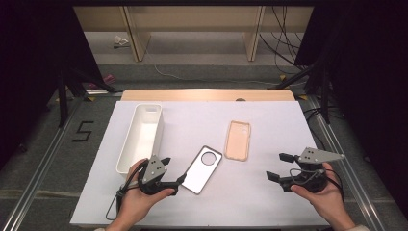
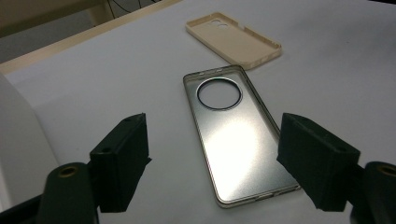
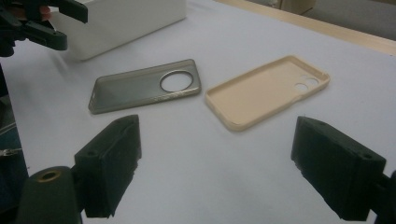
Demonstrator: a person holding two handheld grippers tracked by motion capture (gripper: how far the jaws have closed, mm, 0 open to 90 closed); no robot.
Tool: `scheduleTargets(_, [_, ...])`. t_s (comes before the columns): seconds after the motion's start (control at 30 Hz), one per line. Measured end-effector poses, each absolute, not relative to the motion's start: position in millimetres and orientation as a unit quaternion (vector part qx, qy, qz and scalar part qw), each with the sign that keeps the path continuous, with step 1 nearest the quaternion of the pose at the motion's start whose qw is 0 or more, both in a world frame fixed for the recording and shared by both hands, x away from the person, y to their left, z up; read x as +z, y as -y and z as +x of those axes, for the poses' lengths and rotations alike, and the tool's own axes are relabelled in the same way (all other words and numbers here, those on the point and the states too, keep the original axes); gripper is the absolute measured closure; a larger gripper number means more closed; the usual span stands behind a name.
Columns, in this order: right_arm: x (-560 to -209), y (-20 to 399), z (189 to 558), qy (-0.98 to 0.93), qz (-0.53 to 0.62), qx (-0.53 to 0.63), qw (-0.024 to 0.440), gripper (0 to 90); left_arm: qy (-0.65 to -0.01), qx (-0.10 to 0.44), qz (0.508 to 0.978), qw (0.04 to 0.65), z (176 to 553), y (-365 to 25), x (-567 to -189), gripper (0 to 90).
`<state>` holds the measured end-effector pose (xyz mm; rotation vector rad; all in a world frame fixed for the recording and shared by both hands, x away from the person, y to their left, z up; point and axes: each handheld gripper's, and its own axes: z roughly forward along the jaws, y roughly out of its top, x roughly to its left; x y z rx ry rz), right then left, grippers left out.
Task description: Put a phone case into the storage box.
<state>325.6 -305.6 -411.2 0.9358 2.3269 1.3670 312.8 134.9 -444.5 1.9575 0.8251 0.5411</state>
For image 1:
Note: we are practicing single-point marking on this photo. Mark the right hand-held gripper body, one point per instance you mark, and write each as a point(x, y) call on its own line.
point(308, 176)

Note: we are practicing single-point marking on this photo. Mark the wooden table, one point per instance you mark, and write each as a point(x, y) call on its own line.
point(205, 95)

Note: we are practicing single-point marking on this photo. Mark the white table mat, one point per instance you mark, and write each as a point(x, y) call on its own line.
point(231, 199)

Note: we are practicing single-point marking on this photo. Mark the aluminium floor rail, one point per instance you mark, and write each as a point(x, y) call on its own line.
point(352, 179)
point(35, 183)

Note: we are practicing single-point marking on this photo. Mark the white crumpled item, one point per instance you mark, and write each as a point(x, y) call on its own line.
point(120, 41)

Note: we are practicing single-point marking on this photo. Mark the pink item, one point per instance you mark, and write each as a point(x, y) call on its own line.
point(109, 79)

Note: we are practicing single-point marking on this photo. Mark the black tripod stand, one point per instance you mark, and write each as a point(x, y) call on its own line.
point(62, 96)

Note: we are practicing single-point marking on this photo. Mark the white plastic storage box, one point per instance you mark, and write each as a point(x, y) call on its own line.
point(141, 138)

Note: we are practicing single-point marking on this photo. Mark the person's right hand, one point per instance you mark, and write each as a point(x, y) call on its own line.
point(324, 199)

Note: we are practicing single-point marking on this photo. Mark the beige phone case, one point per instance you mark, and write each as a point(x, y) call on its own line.
point(237, 141)

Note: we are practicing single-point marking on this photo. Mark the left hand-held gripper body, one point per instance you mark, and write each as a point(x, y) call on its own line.
point(154, 170)

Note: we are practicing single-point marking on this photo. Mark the wooden shelf unit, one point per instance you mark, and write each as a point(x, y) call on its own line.
point(192, 19)

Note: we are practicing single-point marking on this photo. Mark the black metal stand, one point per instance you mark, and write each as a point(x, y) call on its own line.
point(324, 93)

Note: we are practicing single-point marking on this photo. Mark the person's left hand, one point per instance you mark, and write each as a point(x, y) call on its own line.
point(141, 202)

